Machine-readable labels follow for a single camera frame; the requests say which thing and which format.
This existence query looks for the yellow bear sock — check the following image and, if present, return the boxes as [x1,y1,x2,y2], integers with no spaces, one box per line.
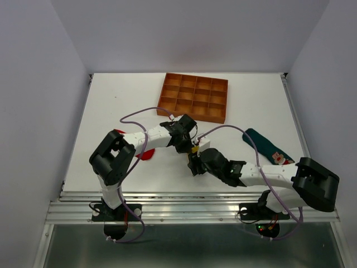
[191,146,199,155]

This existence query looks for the teal sock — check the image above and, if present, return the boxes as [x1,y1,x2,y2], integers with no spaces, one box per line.
[242,128,295,165]

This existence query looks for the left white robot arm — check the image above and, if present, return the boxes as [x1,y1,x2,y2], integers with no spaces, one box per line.
[89,114,197,220]

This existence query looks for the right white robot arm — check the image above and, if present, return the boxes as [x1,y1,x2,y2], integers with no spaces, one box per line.
[188,148,340,218]

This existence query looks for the red sock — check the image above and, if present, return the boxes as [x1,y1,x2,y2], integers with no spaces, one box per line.
[115,129,155,161]

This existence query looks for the orange compartment tray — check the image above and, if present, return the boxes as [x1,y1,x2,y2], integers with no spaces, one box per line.
[157,73,228,124]

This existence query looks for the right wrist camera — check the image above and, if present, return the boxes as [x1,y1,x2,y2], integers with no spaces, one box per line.
[194,137,210,155]

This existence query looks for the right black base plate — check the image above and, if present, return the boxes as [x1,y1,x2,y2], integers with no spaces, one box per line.
[236,203,290,221]

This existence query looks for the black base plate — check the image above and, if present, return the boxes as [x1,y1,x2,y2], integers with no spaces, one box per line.
[90,203,139,222]
[236,203,290,221]

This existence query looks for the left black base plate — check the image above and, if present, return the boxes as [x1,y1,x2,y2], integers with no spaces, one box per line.
[90,203,139,222]

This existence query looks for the aluminium mounting rail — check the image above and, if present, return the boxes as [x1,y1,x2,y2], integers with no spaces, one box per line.
[46,191,340,224]

